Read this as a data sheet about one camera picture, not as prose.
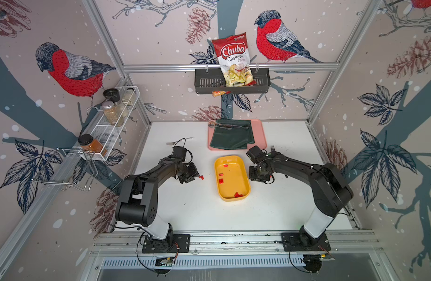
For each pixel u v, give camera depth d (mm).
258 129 1150
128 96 856
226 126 1180
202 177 943
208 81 951
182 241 730
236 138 1134
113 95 737
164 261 708
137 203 455
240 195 875
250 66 898
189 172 814
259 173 772
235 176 947
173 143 1097
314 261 709
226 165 983
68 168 582
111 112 713
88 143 592
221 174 954
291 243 726
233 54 819
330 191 460
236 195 876
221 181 923
